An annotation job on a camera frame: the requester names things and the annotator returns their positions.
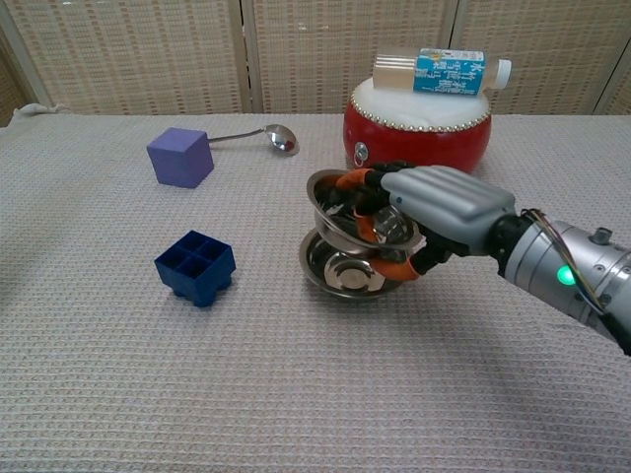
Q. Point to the blue four-cell grid box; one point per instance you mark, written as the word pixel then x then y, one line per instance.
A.
pixel 194 268

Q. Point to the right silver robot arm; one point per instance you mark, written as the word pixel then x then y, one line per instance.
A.
pixel 557 266

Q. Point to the metal spoon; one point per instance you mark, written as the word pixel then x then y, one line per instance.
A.
pixel 282 139

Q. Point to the red drum with white head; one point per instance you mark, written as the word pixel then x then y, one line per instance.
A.
pixel 419 143

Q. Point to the purple foam cube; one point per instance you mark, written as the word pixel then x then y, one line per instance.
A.
pixel 180 157

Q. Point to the beige waffle-weave tablecloth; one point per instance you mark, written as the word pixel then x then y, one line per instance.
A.
pixel 315 384

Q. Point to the plastic bottle with blue label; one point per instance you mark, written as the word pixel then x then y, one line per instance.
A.
pixel 443 71

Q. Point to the woven folding screen panel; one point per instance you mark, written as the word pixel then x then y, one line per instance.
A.
pixel 128 54
pixel 552 44
pixel 345 44

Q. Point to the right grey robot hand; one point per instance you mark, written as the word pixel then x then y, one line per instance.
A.
pixel 443 202

